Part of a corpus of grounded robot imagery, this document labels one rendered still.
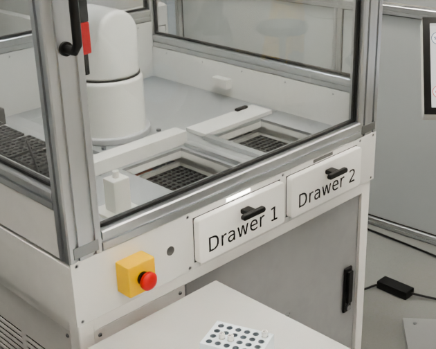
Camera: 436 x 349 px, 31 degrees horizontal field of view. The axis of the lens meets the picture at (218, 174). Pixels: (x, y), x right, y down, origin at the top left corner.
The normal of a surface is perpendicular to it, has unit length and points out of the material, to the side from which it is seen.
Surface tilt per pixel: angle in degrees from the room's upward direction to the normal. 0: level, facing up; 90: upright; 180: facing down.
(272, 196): 90
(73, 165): 90
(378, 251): 0
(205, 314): 0
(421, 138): 90
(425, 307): 0
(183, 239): 90
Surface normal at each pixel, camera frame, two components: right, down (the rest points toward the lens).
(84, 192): 0.70, 0.26
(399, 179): -0.66, 0.31
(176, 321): -0.03, -0.92
